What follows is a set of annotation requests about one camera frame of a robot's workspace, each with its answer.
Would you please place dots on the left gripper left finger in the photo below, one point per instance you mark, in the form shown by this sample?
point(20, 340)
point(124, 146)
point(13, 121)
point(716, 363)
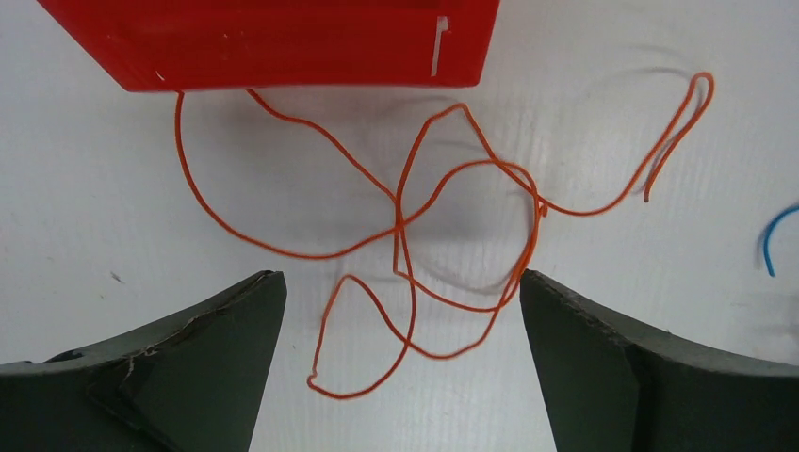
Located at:
point(190, 381)

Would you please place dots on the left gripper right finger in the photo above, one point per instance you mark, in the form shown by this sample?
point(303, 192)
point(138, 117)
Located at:
point(613, 383)

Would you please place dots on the red plastic bin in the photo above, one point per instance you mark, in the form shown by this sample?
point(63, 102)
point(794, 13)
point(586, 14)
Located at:
point(148, 46)

